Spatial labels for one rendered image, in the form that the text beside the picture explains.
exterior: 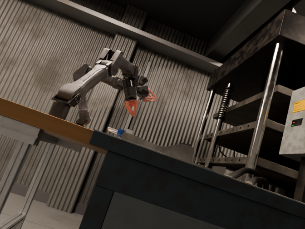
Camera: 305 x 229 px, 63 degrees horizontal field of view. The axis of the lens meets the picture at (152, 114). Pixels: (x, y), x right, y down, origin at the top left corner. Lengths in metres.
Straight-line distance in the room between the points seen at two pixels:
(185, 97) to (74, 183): 1.85
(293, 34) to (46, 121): 1.61
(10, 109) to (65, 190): 2.61
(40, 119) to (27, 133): 0.06
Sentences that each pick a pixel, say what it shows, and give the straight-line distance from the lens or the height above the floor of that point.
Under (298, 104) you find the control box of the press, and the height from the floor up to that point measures 1.36.
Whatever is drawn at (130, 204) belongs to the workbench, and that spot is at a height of 0.65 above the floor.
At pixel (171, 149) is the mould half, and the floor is 0.88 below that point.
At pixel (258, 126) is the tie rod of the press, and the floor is 1.20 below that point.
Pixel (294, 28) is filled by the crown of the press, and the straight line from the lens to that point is 1.93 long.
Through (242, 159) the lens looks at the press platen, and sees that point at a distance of 1.82.
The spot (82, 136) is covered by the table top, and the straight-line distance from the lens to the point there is 0.67.
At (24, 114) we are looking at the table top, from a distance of 0.71.
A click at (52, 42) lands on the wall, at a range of 3.74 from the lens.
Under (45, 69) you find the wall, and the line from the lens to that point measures 3.61.
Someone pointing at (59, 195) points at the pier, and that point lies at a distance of 3.29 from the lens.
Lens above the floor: 0.75
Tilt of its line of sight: 12 degrees up
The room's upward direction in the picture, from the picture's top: 19 degrees clockwise
